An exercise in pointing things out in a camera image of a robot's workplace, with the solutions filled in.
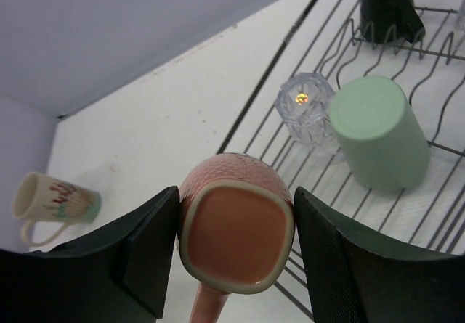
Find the black mug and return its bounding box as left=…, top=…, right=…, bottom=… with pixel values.
left=360, top=0, right=426, bottom=44

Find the large clear plastic cup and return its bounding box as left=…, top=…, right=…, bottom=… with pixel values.
left=274, top=73, right=339, bottom=154

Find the beige floral mug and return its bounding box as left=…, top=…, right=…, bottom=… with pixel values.
left=12, top=172, right=102, bottom=248

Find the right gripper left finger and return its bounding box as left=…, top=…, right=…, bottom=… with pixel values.
left=1, top=187, right=180, bottom=322

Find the small clear glass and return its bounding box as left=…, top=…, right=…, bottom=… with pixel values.
left=455, top=0, right=465, bottom=33

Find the mint green cup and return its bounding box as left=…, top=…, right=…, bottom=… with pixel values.
left=330, top=75, right=430, bottom=192

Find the pink ceramic mug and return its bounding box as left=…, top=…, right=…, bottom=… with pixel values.
left=177, top=152, right=295, bottom=322

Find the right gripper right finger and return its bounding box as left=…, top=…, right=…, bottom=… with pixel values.
left=294, top=187, right=464, bottom=322

